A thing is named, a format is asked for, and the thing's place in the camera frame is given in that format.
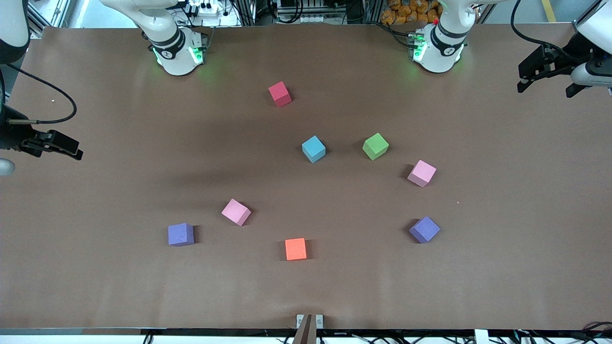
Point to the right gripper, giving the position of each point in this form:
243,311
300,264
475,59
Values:
10,135

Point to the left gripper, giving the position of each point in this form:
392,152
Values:
570,56

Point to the purple foam block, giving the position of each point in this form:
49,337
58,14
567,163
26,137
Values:
180,234
424,229

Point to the pink foam block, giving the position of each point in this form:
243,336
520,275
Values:
421,173
236,212

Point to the green foam block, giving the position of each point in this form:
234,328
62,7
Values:
375,146

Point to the red foam block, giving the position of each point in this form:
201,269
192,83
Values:
280,94

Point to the blue foam block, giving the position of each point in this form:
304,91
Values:
313,148

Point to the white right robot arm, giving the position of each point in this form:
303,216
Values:
172,43

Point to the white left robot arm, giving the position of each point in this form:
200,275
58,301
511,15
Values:
444,48

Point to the orange snack bags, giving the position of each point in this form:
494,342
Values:
406,12

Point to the white power strip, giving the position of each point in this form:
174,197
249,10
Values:
217,20

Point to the orange foam block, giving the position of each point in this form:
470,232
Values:
295,249

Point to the dark equipment rack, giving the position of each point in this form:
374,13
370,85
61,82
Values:
296,7

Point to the brown wooden strip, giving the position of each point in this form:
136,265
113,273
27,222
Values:
306,332

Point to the aluminium frame profile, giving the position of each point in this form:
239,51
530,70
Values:
36,28

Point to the small metal bracket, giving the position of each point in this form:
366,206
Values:
299,320

